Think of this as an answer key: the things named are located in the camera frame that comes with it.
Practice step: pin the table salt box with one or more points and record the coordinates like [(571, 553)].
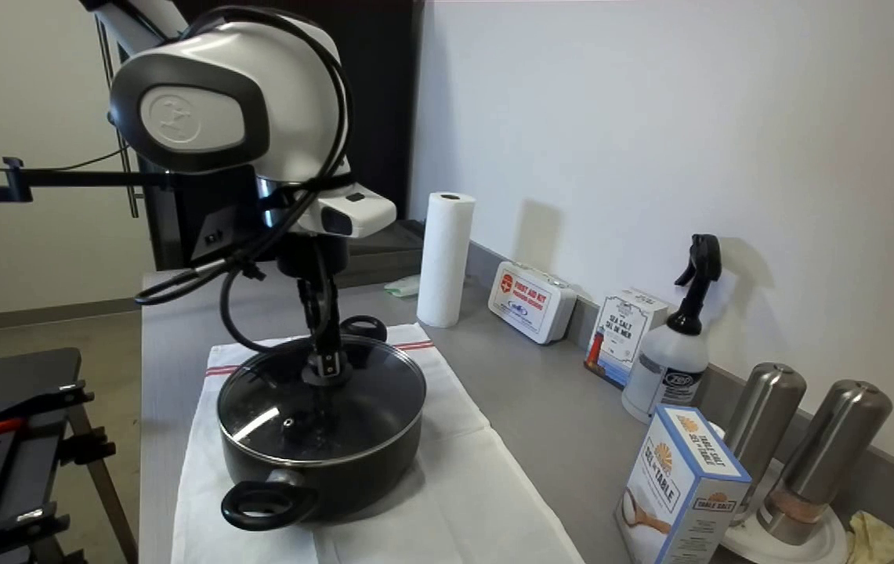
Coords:
[(678, 501)]

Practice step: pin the paper towel roll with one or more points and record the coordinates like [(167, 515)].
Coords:
[(443, 266)]

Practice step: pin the sea salt box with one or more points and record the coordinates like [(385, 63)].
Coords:
[(623, 333)]

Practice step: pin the black pot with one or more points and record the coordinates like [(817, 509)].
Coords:
[(352, 482)]

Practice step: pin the white grinder base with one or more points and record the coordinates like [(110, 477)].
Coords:
[(791, 552)]

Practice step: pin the steel grinder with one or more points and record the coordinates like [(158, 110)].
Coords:
[(830, 454), (764, 415)]

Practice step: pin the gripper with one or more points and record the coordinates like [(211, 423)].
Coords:
[(310, 254)]

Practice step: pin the white spray bottle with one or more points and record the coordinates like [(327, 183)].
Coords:
[(662, 368)]

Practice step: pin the glass pot lid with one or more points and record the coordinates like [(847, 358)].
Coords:
[(360, 407)]

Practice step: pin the yellow cloth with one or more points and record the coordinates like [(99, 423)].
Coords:
[(877, 540)]

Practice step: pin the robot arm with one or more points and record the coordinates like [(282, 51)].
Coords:
[(290, 94)]

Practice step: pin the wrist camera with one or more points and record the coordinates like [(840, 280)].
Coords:
[(219, 231)]

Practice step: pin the white towel with red stripe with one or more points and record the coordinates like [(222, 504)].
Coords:
[(446, 501)]

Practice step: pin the black clamp with orange trigger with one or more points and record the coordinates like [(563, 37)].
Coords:
[(23, 411)]

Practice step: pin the white first aid kit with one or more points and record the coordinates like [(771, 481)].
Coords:
[(529, 305)]

